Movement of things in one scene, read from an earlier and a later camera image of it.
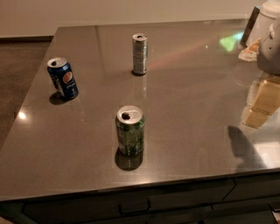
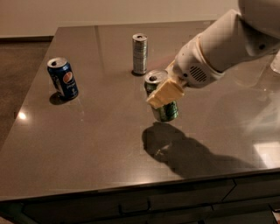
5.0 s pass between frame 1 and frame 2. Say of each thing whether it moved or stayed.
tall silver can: stayed
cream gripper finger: moved
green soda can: moved
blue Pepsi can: stayed
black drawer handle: stayed
